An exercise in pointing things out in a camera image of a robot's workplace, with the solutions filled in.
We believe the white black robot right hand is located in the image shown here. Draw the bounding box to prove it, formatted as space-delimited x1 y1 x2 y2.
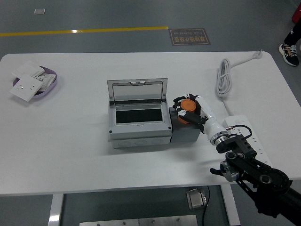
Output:
173 93 229 142

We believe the orange cylinder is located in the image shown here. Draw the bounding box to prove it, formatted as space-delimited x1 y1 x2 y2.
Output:
176 98 197 124

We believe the grey electrical box with lid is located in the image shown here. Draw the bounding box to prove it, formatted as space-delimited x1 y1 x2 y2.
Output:
107 78 174 149

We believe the grey cube with round hole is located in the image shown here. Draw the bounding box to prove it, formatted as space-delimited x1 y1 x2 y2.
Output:
168 106 201 143

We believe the white power strip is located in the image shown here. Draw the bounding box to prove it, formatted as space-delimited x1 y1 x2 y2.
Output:
222 114 273 168

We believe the grey foot pedal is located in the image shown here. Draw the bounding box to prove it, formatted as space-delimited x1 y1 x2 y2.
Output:
186 188 209 210

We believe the brown floor sign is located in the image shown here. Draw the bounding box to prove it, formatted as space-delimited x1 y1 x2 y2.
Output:
168 28 211 46

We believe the white table leg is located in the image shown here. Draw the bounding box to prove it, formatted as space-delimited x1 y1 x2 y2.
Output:
220 185 241 226
48 194 64 226

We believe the person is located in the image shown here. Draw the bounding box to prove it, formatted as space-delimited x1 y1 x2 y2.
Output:
278 21 301 67

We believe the yellow floor tape line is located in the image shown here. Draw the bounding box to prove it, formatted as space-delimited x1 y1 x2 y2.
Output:
0 25 169 37

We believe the red object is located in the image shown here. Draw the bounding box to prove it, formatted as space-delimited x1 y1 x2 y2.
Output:
291 4 301 24

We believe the white multi-hole socket plate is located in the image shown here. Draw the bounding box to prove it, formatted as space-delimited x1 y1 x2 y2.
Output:
32 73 57 93

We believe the purple oval tray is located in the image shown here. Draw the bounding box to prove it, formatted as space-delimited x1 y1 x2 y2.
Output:
12 65 58 102

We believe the white power cord with plug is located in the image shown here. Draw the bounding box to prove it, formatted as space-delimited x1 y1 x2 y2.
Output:
215 48 263 117

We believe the black pedal cable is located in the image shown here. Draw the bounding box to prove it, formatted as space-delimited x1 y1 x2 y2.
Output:
202 186 211 226

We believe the metal base plate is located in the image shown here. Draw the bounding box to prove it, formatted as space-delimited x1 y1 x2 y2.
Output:
79 214 198 226

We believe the white wall socket plate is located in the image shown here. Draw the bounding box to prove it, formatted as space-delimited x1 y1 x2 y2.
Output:
9 74 44 102

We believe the white blank switch plate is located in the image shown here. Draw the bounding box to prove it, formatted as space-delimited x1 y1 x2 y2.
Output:
11 60 45 78

